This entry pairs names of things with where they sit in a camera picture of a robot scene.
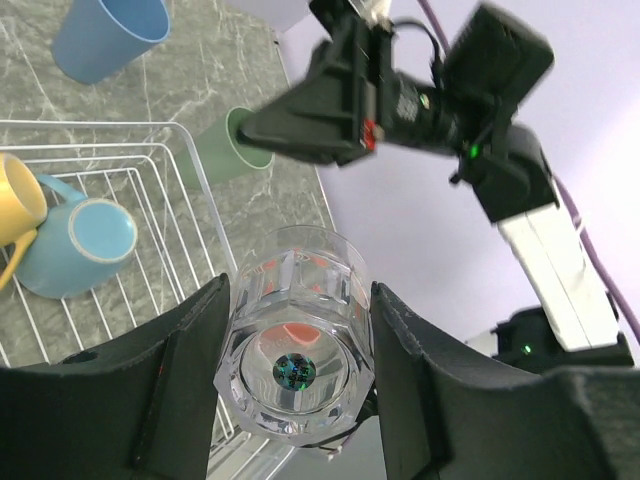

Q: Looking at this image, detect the blue plastic tumbler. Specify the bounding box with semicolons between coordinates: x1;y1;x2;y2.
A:
51;0;171;85

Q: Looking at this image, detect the green plastic tumbler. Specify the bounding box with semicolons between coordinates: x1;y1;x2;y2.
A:
194;106;275;186

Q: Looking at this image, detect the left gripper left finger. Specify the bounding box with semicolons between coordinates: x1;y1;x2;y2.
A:
1;275;230;479

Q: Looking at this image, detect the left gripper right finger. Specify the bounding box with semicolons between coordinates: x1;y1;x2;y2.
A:
371;283;639;479

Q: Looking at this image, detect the yellow ceramic mug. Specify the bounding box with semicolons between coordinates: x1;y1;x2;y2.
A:
1;153;48;288

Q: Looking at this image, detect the white wire dish rack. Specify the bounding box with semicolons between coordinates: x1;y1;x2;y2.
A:
0;119;296;480

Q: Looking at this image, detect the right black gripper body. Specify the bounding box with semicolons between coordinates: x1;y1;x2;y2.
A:
309;1;394;150

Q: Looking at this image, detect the light blue ceramic mug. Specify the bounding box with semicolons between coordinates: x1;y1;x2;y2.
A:
15;174;138;299

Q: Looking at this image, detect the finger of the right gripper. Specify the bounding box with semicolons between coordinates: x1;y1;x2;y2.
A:
237;127;373;167
237;42;363;145

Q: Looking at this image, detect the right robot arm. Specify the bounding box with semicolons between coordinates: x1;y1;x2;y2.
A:
234;1;638;373

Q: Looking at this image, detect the clear faceted drinking glass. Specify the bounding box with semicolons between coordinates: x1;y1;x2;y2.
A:
214;225;374;447

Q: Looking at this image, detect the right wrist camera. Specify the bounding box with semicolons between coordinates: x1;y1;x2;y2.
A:
349;0;392;27

